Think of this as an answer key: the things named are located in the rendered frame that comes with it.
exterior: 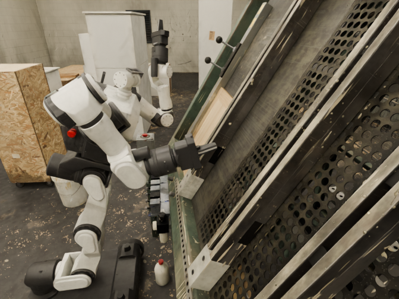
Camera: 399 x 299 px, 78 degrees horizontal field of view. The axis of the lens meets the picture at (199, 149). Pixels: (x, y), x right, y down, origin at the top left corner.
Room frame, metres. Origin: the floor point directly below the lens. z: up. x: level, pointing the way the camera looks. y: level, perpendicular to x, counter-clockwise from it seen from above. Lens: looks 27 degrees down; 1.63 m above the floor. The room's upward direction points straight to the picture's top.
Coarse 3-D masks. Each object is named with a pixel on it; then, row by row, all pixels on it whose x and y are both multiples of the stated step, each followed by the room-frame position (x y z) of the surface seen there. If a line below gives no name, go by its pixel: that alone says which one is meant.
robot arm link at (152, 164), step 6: (132, 150) 0.64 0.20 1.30; (138, 150) 0.63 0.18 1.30; (144, 150) 0.63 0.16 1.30; (150, 150) 0.66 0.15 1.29; (138, 156) 0.62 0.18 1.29; (144, 156) 0.62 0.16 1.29; (150, 156) 0.63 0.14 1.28; (156, 156) 0.63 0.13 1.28; (138, 162) 0.63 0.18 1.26; (144, 162) 0.63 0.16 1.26; (150, 162) 0.62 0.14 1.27; (156, 162) 0.62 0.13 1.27; (144, 168) 0.62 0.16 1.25; (150, 168) 0.61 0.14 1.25; (156, 168) 0.61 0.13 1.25; (150, 174) 0.63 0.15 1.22; (156, 174) 0.61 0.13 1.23; (162, 174) 0.62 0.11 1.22
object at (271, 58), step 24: (312, 0) 0.99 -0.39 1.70; (288, 24) 0.98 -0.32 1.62; (264, 48) 1.02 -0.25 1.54; (288, 48) 0.98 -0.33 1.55; (264, 72) 0.97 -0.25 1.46; (240, 96) 0.95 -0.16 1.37; (240, 120) 0.95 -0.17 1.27; (216, 144) 0.94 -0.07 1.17; (192, 168) 0.96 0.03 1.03; (192, 192) 0.92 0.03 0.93
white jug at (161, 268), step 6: (156, 264) 1.14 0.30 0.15; (162, 264) 1.11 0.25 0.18; (156, 270) 1.10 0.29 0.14; (162, 270) 1.09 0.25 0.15; (168, 270) 1.11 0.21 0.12; (156, 276) 1.09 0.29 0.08; (162, 276) 1.08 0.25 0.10; (168, 276) 1.11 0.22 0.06; (156, 282) 1.10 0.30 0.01; (162, 282) 1.08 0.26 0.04
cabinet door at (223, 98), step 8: (216, 96) 1.37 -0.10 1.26; (224, 96) 1.25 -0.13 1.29; (216, 104) 1.30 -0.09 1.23; (224, 104) 1.19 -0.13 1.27; (208, 112) 1.33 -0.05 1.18; (216, 112) 1.24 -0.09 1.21; (208, 120) 1.27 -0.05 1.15; (216, 120) 1.17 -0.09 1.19; (200, 128) 1.31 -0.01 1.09; (208, 128) 1.20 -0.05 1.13; (200, 136) 1.24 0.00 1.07; (208, 136) 1.14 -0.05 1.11; (200, 144) 1.18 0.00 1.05
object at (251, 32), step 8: (264, 8) 1.42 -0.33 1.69; (256, 16) 1.43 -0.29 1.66; (264, 16) 1.42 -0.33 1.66; (256, 24) 1.41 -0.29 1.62; (248, 32) 1.41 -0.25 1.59; (256, 32) 1.41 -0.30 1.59; (248, 40) 1.41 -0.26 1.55; (240, 48) 1.40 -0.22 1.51; (240, 56) 1.40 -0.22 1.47; (232, 64) 1.39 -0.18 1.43; (232, 72) 1.39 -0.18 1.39; (224, 80) 1.39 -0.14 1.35; (216, 88) 1.38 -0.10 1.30; (208, 96) 1.42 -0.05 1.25; (208, 104) 1.37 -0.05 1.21; (200, 112) 1.39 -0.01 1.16; (200, 120) 1.37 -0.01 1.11; (192, 128) 1.36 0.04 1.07
